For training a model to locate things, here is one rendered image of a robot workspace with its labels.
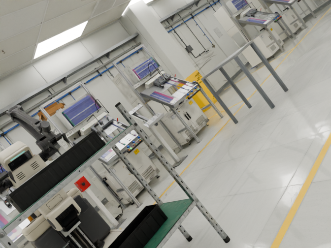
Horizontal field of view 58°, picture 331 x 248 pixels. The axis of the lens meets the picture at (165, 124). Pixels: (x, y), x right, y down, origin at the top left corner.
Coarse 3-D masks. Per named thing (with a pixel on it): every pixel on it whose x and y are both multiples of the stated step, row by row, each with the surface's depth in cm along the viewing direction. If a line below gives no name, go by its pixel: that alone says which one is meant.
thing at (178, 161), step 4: (144, 120) 445; (148, 128) 451; (152, 128) 448; (152, 132) 450; (156, 132) 449; (156, 136) 450; (160, 136) 451; (160, 140) 449; (164, 140) 452; (164, 144) 450; (164, 148) 455; (168, 148) 452; (168, 152) 453; (172, 152) 453; (172, 156) 453; (176, 156) 454; (184, 156) 459; (176, 160) 452; (180, 160) 455; (176, 164) 450
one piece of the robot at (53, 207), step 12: (36, 156) 234; (24, 168) 227; (36, 168) 232; (24, 180) 226; (60, 192) 236; (48, 204) 229; (60, 204) 231; (72, 204) 236; (48, 216) 224; (60, 228) 227
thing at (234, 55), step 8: (240, 48) 392; (256, 48) 382; (232, 56) 360; (224, 64) 375; (240, 64) 360; (208, 72) 423; (224, 72) 437; (248, 72) 361; (272, 72) 385; (280, 80) 387; (208, 88) 416; (256, 88) 365; (216, 96) 416; (240, 96) 442; (264, 96) 364; (224, 104) 418; (248, 104) 442; (272, 104) 365; (232, 120) 422
